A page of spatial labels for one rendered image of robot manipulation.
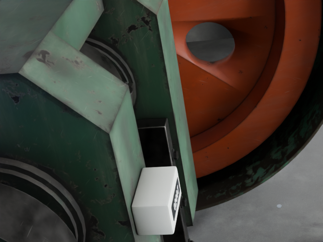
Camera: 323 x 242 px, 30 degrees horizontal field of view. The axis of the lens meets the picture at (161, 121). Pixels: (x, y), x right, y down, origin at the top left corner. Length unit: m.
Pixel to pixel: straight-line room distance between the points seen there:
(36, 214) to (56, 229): 0.02
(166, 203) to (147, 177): 0.05
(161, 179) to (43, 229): 0.16
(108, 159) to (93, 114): 0.05
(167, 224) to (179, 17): 0.55
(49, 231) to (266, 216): 2.14
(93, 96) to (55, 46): 0.07
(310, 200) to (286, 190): 0.13
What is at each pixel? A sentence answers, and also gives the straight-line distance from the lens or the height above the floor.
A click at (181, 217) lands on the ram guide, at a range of 0.97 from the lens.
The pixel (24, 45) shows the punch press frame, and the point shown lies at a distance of 0.61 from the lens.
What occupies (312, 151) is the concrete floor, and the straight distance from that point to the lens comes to 3.02.
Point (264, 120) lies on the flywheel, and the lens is 1.15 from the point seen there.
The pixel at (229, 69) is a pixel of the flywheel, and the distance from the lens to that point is 1.14.
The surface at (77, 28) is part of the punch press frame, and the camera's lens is 0.72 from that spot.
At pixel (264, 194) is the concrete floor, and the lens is 2.77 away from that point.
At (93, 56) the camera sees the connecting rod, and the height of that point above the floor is 1.42.
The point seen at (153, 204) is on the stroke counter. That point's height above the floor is 1.33.
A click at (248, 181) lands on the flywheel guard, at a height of 0.99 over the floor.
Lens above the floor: 1.71
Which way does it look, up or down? 30 degrees down
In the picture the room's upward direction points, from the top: 11 degrees counter-clockwise
